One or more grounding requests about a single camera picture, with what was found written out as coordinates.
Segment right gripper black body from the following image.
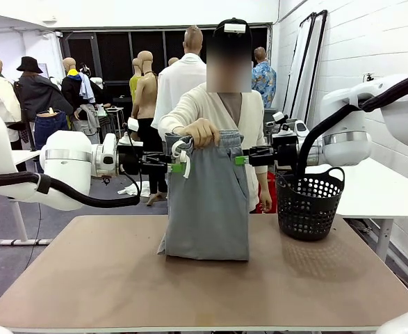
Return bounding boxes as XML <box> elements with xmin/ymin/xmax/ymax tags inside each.
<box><xmin>259</xmin><ymin>141</ymin><xmax>299</xmax><ymax>168</ymax></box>

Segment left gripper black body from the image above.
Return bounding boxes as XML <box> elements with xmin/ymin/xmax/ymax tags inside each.
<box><xmin>117</xmin><ymin>143</ymin><xmax>165</xmax><ymax>176</ymax></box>

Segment grey training pants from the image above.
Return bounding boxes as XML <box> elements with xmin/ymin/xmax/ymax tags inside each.
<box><xmin>156</xmin><ymin>128</ymin><xmax>252</xmax><ymax>262</ymax></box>

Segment person's left forearm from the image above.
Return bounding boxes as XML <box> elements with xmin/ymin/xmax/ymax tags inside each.
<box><xmin>254</xmin><ymin>166</ymin><xmax>271</xmax><ymax>195</ymax></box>

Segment person's right forearm cream sleeve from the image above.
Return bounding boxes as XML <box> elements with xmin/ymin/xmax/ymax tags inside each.
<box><xmin>157</xmin><ymin>113</ymin><xmax>195</xmax><ymax>137</ymax></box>

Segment person's right hand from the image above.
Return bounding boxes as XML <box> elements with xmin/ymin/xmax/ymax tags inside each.
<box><xmin>181</xmin><ymin>117</ymin><xmax>221</xmax><ymax>150</ymax></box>

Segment person's left hand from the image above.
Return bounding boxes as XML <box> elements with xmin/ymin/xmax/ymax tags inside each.
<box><xmin>260</xmin><ymin>191</ymin><xmax>273</xmax><ymax>214</ymax></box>

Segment white cloth on floor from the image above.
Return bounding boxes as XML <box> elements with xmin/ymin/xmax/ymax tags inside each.
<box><xmin>117</xmin><ymin>183</ymin><xmax>152</xmax><ymax>198</ymax></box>

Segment person's torso cream cardigan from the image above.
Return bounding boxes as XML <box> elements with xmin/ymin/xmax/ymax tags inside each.
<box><xmin>158</xmin><ymin>82</ymin><xmax>269</xmax><ymax>213</ymax></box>

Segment tan mannequin black trousers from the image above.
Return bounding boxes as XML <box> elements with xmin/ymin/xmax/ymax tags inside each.
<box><xmin>130</xmin><ymin>50</ymin><xmax>170</xmax><ymax>207</ymax></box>

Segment small ironing table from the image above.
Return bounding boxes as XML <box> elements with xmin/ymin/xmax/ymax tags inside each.
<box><xmin>97</xmin><ymin>106</ymin><xmax>125</xmax><ymax>142</ymax></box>

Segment grey hanging garment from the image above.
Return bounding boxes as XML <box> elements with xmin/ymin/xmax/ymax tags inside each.
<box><xmin>72</xmin><ymin>103</ymin><xmax>101</xmax><ymax>137</ymax></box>

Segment black perforated plastic basket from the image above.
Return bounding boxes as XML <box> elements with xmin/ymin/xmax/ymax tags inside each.
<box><xmin>275</xmin><ymin>166</ymin><xmax>346</xmax><ymax>242</ymax></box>

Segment mannequin in blue floral shirt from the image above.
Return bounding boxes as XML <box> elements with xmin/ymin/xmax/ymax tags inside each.
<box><xmin>251</xmin><ymin>47</ymin><xmax>277</xmax><ymax>109</ymax></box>

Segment mannequin in yellow-green top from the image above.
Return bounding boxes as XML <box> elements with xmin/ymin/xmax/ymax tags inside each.
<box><xmin>129</xmin><ymin>58</ymin><xmax>144</xmax><ymax>105</ymax></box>

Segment light blue draped shirt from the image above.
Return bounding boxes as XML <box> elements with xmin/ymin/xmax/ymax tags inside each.
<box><xmin>78</xmin><ymin>72</ymin><xmax>97</xmax><ymax>105</ymax></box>

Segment mannequin in white shirt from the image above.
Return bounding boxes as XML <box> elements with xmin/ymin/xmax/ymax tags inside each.
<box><xmin>150</xmin><ymin>24</ymin><xmax>208</xmax><ymax>140</ymax></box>

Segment mannequin in blue jeans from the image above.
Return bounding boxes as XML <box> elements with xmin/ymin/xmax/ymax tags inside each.
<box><xmin>33</xmin><ymin>107</ymin><xmax>70</xmax><ymax>151</ymax></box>

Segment black framed reflector panel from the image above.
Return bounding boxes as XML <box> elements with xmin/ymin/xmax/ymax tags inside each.
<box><xmin>281</xmin><ymin>12</ymin><xmax>318</xmax><ymax>121</ymax></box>
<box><xmin>304</xmin><ymin>9</ymin><xmax>329</xmax><ymax>125</ymax></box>

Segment mannequin black jacket yellow collar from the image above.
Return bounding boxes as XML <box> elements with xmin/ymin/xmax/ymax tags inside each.
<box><xmin>60</xmin><ymin>57</ymin><xmax>102</xmax><ymax>107</ymax></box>

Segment mannequin in dark coat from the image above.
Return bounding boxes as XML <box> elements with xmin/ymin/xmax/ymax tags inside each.
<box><xmin>13</xmin><ymin>71</ymin><xmax>74</xmax><ymax>122</ymax></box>

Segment black cap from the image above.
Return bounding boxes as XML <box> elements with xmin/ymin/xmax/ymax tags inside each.
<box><xmin>212</xmin><ymin>17</ymin><xmax>253</xmax><ymax>46</ymax></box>

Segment black bucket hat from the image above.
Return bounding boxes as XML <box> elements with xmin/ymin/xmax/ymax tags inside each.
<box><xmin>16</xmin><ymin>56</ymin><xmax>44</xmax><ymax>74</ymax></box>

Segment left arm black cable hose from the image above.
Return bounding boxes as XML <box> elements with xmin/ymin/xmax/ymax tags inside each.
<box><xmin>0</xmin><ymin>122</ymin><xmax>144</xmax><ymax>209</ymax></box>

